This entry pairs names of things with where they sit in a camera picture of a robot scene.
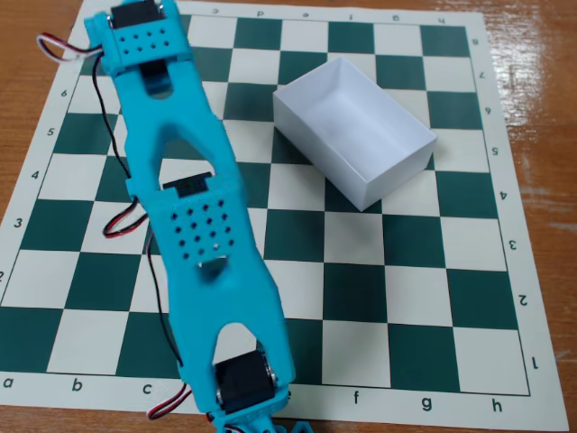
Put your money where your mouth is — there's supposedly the white open cardboard box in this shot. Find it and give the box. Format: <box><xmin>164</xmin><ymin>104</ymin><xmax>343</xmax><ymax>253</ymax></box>
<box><xmin>272</xmin><ymin>56</ymin><xmax>437</xmax><ymax>213</ymax></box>

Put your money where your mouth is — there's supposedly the red black elbow cable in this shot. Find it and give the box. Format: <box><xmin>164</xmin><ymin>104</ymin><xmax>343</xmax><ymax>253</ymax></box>
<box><xmin>102</xmin><ymin>200</ymin><xmax>187</xmax><ymax>367</ymax></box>

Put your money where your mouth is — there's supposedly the white red black servo cable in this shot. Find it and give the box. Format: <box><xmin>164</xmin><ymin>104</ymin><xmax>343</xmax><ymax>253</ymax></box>
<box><xmin>37</xmin><ymin>32</ymin><xmax>133</xmax><ymax>181</ymax></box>

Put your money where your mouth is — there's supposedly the red white base cable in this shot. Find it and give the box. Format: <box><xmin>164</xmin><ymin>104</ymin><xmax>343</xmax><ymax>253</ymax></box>
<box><xmin>146</xmin><ymin>382</ymin><xmax>196</xmax><ymax>421</ymax></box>

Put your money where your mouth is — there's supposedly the green and cream chessboard mat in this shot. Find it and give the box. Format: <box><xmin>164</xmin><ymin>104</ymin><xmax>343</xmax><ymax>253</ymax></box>
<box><xmin>0</xmin><ymin>0</ymin><xmax>572</xmax><ymax>433</ymax></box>

